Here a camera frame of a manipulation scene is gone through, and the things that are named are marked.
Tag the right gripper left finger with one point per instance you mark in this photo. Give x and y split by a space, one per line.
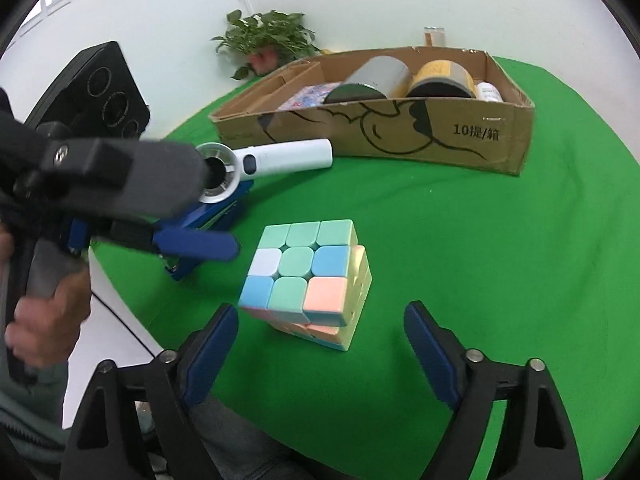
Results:
107 441

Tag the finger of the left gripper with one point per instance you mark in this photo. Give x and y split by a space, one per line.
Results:
175 242

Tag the white handheld fan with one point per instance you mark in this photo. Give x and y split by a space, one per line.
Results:
227 168

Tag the pastel puzzle cube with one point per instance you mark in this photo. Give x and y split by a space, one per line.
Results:
309 280

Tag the colourful printed box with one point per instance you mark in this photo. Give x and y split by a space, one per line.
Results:
309 96

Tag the silver metal cylinder can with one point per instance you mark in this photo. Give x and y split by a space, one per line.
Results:
381 78

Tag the yellow labelled jar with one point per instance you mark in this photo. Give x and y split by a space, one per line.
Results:
442 79

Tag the white spray bottle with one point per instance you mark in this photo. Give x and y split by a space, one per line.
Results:
487 92

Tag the person's left hand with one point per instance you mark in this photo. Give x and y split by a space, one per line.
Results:
45 331

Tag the blue stapler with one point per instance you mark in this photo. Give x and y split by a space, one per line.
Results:
206 217

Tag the grey left jacket sleeve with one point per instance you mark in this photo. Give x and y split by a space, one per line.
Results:
33 418

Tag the green table cloth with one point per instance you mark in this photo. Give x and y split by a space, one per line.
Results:
544 264

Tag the potted green plant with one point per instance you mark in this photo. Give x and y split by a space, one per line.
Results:
262 42

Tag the brown cardboard box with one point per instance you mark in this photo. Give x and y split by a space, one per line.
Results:
465 132

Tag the small clear jar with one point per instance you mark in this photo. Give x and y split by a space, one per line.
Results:
435 37

